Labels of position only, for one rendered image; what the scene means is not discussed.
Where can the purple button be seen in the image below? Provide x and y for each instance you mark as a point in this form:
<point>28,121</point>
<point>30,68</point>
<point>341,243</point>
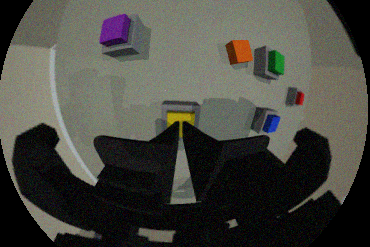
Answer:
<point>121,35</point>

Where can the yellow button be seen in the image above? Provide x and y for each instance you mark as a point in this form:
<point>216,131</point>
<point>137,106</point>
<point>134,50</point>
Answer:
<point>174,110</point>

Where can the blue button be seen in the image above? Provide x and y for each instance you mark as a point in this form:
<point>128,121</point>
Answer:
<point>265,120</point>

